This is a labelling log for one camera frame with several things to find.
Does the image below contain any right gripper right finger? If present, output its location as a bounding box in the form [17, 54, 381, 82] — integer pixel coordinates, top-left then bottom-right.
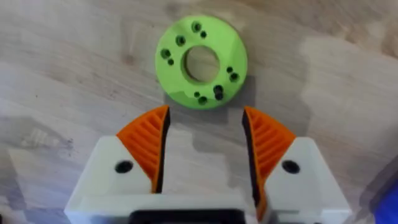
[241, 105, 353, 224]

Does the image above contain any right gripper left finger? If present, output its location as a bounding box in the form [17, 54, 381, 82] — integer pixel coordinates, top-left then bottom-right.
[63, 105, 171, 224]

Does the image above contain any blue electric screwdriver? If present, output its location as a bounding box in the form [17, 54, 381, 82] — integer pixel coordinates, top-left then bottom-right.
[373, 179, 398, 224]

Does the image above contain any green disc with holes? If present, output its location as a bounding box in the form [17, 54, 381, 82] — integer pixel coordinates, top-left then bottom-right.
[154, 14, 249, 110]

